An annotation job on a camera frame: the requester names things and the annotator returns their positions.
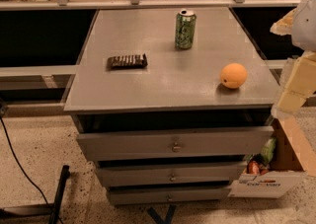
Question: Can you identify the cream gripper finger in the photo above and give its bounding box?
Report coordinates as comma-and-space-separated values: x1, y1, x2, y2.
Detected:
270, 9, 296, 36
272, 51, 316, 118

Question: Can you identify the green soda can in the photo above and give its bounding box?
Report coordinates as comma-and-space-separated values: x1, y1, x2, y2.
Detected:
175, 9, 197, 49

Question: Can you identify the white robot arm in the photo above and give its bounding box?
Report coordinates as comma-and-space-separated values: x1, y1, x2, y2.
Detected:
270, 0, 316, 119

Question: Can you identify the orange fruit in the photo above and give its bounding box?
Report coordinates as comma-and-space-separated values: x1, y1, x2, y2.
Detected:
220, 63, 248, 89

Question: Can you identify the cardboard box with snacks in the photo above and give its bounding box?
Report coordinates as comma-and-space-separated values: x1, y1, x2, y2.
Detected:
229, 116, 316, 198

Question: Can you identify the green snack bag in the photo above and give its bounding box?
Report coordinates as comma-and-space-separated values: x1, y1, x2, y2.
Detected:
260, 137, 277, 165

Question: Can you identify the top grey drawer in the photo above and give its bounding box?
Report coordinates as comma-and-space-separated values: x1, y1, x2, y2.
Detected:
77, 126, 274, 161

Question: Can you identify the grey drawer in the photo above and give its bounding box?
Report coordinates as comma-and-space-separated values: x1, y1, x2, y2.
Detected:
107, 185, 230, 205
96, 162, 246, 187
77, 126, 274, 161

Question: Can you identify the middle grey drawer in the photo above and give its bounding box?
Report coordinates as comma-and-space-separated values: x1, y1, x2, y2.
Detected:
96, 162, 246, 187

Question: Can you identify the grey drawer cabinet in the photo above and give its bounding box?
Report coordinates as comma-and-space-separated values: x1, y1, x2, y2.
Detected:
65, 8, 277, 192

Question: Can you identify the dark chocolate bar wrapper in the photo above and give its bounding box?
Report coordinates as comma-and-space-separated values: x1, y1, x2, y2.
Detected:
107, 53, 148, 70

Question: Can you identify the bottom grey drawer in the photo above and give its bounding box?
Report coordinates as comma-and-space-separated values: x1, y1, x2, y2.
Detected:
107, 185, 230, 205

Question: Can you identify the black metal stand leg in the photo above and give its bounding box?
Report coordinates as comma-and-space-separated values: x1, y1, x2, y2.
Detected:
48, 165, 70, 224

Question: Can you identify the black floor cable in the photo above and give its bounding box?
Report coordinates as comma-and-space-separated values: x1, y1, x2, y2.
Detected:
0, 115, 63, 224

